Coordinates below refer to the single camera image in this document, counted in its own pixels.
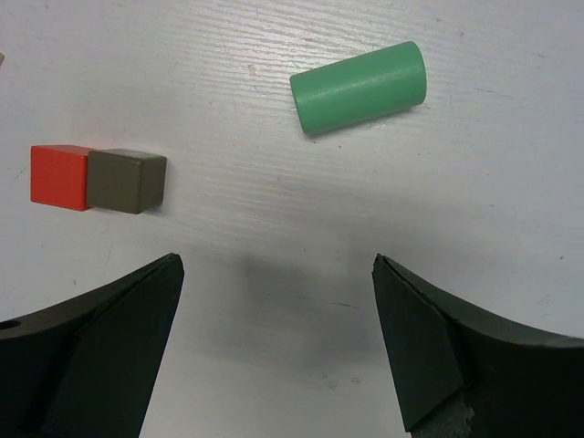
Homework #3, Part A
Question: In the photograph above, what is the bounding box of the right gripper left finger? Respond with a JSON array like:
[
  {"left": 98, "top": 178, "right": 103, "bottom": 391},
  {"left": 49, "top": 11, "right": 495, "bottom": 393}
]
[{"left": 1, "top": 254, "right": 184, "bottom": 437}]

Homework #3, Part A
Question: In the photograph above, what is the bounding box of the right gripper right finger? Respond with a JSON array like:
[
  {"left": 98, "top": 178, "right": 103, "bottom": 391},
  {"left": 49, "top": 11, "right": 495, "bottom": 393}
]
[{"left": 372, "top": 255, "right": 583, "bottom": 437}]

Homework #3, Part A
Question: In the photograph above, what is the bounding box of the olive wood block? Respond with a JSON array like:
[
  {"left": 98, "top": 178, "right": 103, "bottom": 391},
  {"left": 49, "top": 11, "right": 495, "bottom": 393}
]
[{"left": 87, "top": 149, "right": 167, "bottom": 214}]

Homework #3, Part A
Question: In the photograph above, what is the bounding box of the green wood cylinder block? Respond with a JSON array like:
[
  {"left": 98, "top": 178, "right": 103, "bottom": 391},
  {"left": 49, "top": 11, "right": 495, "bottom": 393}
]
[{"left": 289, "top": 41, "right": 427, "bottom": 137}]

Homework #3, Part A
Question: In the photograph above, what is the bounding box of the red wood cube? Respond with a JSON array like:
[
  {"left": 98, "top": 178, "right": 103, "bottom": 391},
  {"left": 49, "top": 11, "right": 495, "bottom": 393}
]
[{"left": 30, "top": 144, "right": 91, "bottom": 211}]

